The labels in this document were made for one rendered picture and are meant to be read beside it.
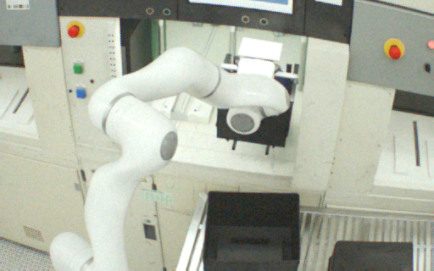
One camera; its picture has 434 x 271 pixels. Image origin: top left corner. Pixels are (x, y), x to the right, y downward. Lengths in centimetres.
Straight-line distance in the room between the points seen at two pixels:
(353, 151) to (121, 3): 84
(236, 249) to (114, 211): 69
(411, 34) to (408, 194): 66
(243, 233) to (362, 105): 56
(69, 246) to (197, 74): 50
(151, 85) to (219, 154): 82
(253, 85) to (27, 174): 119
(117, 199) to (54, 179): 107
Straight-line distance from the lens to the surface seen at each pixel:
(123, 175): 121
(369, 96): 174
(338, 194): 201
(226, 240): 190
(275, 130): 184
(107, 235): 129
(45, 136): 216
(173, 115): 215
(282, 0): 158
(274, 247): 189
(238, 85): 145
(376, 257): 179
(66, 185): 230
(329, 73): 164
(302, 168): 187
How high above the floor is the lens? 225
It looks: 41 degrees down
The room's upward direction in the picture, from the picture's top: 1 degrees clockwise
